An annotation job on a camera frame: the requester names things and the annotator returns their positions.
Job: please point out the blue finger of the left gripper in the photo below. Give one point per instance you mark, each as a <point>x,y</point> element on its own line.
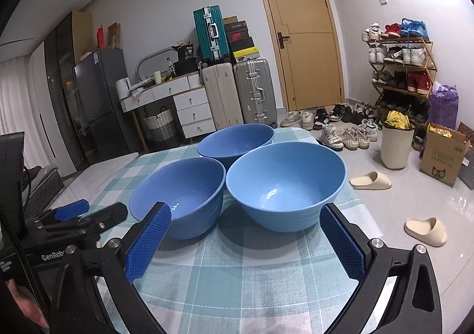
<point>93,225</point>
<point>70,211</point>

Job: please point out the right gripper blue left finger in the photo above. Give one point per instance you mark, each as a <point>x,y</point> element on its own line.
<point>143,239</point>

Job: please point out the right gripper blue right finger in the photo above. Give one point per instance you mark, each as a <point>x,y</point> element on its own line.
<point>348,241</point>

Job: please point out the light blue bowl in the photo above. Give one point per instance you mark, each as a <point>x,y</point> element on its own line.
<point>283,186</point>

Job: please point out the person's left hand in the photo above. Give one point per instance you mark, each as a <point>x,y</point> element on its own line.
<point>28,308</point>

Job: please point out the cream slipper far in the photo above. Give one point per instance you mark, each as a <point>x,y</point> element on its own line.
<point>373,180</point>

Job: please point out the cream slipper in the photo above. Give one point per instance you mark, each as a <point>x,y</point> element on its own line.
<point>373,180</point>
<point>430,231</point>

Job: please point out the cream slipper near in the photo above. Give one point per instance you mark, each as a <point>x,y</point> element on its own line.
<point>430,231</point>

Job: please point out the dark grey refrigerator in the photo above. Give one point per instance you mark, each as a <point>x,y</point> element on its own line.
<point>113,130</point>

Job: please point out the teal checked tablecloth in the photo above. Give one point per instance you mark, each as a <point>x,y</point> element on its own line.
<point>240,277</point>

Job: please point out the woven laundry basket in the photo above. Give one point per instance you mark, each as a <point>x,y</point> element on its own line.
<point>163,129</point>

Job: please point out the beige trash bin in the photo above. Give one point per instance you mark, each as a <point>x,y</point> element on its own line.
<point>397,135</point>

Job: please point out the cardboard box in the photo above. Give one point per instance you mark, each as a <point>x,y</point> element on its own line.
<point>443,153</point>

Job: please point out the white kettle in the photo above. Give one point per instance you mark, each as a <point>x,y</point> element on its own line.
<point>123,88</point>

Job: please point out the white drawer desk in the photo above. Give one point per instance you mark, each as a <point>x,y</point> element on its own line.
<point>190,101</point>

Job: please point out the oval mirror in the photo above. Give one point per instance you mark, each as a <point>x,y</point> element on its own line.
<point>157,61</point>

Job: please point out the silver suitcase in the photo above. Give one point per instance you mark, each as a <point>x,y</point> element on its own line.
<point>255,92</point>

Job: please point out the beige suitcase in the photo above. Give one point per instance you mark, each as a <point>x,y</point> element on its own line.
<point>220,85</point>

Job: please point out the wooden shoe rack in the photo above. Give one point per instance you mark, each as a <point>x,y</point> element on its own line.
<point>404,72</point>

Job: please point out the teal suitcase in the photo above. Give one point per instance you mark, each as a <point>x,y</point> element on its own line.
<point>211,34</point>

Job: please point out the stack of shoe boxes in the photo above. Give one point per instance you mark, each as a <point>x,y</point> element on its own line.
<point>240,42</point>

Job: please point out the wooden door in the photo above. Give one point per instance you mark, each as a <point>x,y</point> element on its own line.
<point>306,47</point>

